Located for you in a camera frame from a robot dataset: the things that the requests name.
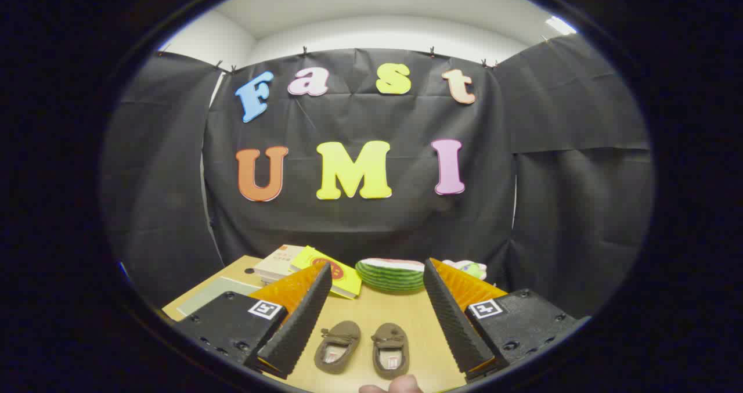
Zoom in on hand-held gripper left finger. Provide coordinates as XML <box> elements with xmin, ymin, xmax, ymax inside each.
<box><xmin>174</xmin><ymin>262</ymin><xmax>333</xmax><ymax>380</ymax></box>

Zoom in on yellow book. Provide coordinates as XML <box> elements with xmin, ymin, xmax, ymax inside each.
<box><xmin>289</xmin><ymin>246</ymin><xmax>362</xmax><ymax>300</ymax></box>

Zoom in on ceiling light panel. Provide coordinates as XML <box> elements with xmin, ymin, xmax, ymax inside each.
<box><xmin>544</xmin><ymin>16</ymin><xmax>578</xmax><ymax>36</ymax></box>

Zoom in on watermelon slice plush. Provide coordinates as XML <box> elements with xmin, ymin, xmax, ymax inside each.
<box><xmin>355</xmin><ymin>258</ymin><xmax>426</xmax><ymax>293</ymax></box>

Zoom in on pink and green plush toy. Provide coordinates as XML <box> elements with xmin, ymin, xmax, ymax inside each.
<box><xmin>442</xmin><ymin>259</ymin><xmax>488</xmax><ymax>282</ymax></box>

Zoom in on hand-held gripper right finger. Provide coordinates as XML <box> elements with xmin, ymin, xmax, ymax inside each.
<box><xmin>423</xmin><ymin>258</ymin><xmax>590</xmax><ymax>383</ymax></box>

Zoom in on beige book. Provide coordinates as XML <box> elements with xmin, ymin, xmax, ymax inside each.
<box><xmin>254</xmin><ymin>244</ymin><xmax>306</xmax><ymax>284</ymax></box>

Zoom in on pale green fabric storage box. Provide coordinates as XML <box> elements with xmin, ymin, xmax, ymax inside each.
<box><xmin>176</xmin><ymin>276</ymin><xmax>263</xmax><ymax>318</ymax></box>

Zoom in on brown fuzzy shoe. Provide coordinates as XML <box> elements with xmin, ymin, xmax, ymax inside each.
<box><xmin>371</xmin><ymin>322</ymin><xmax>410</xmax><ymax>380</ymax></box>
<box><xmin>314</xmin><ymin>320</ymin><xmax>362</xmax><ymax>374</ymax></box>

